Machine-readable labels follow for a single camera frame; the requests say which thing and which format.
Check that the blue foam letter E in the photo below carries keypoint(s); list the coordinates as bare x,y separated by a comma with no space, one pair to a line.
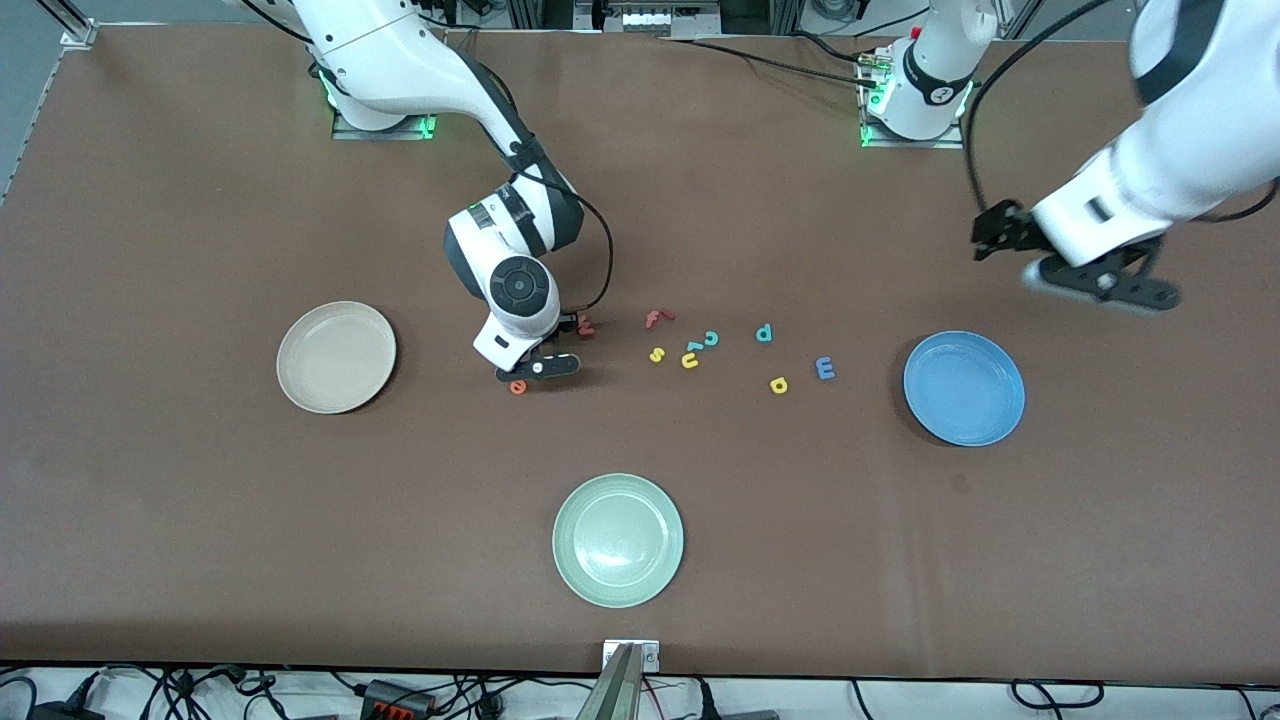
824,368

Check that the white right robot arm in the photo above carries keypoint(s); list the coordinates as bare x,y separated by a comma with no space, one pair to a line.
400,50

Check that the black orange power strip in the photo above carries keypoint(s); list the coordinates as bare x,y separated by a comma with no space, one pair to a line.
395,698

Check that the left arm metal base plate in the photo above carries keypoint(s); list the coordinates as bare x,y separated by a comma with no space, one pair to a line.
950,142

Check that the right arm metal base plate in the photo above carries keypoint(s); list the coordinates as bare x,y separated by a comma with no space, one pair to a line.
400,130

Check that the beige round plate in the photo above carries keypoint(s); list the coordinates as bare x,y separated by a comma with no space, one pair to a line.
336,357

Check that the silver camera mount plate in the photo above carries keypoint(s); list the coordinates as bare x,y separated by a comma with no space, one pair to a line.
650,655

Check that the aluminium profile bar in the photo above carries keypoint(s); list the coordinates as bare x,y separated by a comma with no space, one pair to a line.
615,695

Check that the aluminium table corner bracket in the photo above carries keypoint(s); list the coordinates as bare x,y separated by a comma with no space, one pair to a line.
75,30

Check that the blue round plate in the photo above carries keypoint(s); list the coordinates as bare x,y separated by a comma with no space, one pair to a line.
964,388

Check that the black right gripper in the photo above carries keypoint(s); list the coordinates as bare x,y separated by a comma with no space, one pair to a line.
570,323

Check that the pale green round plate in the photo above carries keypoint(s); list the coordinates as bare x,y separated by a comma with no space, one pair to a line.
618,540

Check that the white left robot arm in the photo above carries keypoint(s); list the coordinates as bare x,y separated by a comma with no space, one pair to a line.
1180,150

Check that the grey connector box on frame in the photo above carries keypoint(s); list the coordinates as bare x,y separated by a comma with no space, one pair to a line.
650,18

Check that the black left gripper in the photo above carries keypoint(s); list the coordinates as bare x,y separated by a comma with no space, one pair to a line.
1012,231

